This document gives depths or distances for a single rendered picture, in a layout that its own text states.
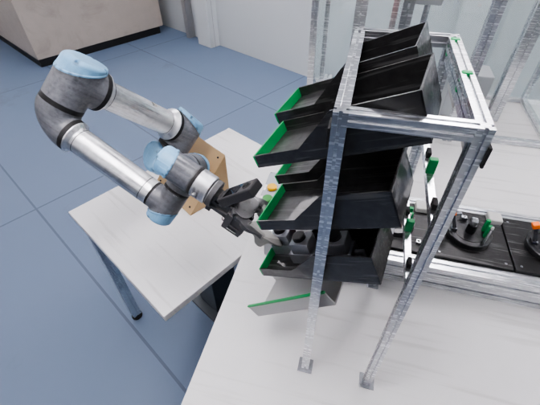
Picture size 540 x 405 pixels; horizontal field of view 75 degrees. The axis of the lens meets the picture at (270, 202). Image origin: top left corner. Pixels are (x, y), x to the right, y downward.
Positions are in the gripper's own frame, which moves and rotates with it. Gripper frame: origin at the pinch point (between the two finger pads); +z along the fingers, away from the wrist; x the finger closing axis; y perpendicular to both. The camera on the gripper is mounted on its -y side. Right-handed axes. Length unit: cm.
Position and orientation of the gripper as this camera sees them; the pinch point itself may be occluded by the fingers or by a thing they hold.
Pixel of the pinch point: (284, 233)
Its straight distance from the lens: 84.2
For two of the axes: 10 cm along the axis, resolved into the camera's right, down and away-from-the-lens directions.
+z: 8.3, 5.6, 0.1
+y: -3.7, 5.4, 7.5
